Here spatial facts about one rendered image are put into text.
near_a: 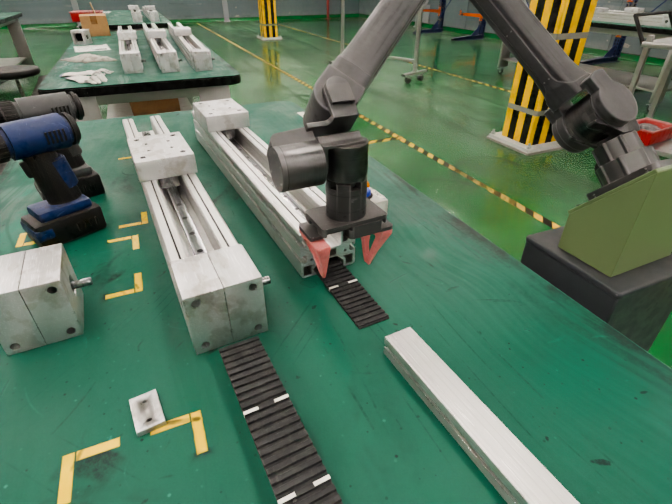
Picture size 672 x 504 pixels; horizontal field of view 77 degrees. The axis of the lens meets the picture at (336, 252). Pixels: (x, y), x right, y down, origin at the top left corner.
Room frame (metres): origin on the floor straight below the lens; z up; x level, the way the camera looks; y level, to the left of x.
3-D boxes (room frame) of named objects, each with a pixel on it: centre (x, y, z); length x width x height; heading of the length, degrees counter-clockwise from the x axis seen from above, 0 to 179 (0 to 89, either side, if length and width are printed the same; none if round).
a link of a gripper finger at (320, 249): (0.52, 0.01, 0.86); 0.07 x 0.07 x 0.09; 27
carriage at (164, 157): (0.84, 0.37, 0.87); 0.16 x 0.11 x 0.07; 28
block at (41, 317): (0.45, 0.40, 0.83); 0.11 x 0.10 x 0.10; 117
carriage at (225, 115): (1.15, 0.31, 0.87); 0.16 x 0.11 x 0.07; 28
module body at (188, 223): (0.84, 0.37, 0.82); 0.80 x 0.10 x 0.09; 28
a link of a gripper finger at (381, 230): (0.54, -0.04, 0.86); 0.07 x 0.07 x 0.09; 27
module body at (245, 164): (0.93, 0.20, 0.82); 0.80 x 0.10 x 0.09; 28
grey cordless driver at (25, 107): (0.85, 0.62, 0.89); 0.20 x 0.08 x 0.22; 132
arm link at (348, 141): (0.53, -0.01, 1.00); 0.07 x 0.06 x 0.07; 115
